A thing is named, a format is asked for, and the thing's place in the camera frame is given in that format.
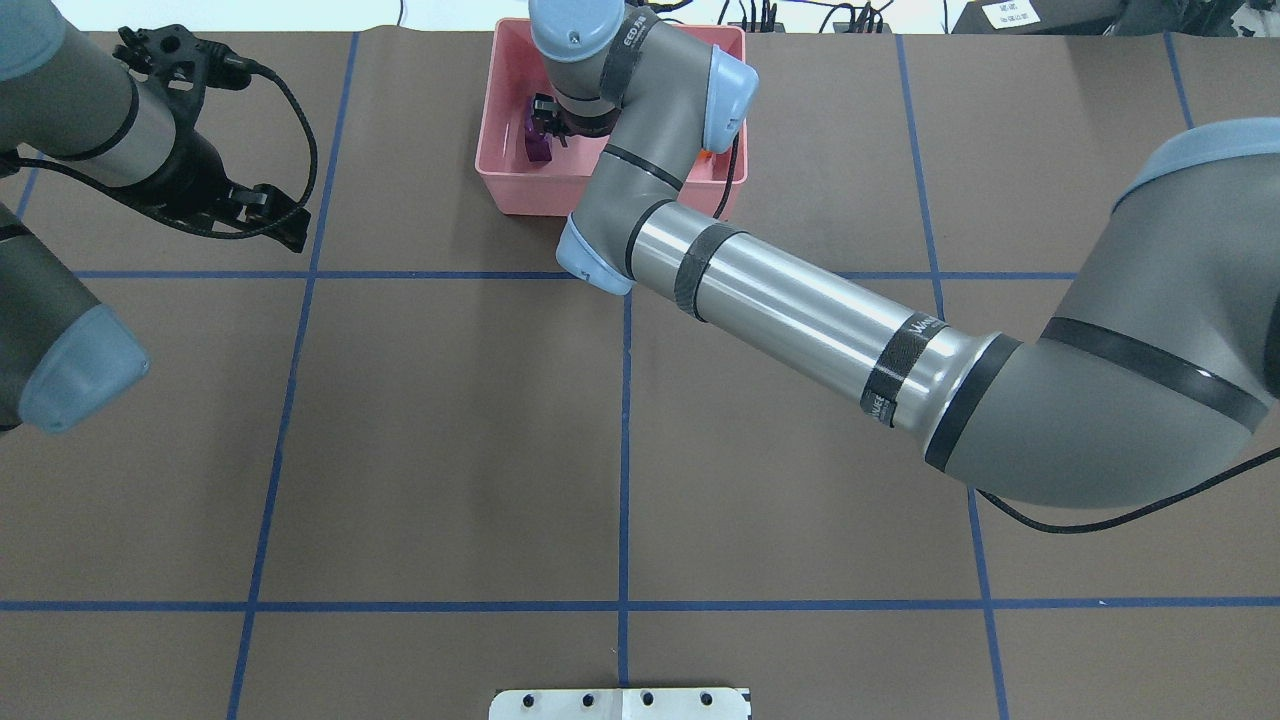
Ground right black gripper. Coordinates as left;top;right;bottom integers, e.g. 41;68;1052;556
532;94;621;149

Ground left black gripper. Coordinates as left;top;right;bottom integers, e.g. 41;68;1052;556
110;129;311;254

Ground purple block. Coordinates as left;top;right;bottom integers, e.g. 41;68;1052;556
524;106;557;163

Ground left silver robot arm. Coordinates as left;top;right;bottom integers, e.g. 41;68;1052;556
1;1;319;436

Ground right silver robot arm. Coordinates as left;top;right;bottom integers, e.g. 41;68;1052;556
527;1;1277;509

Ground pink plastic box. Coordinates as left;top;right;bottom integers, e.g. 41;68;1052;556
474;18;748;219

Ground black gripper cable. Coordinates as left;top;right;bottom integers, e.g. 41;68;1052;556
0;60;319;241

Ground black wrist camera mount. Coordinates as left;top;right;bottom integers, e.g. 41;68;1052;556
111;24;259;91

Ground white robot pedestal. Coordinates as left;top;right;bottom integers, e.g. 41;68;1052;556
486;685;753;719

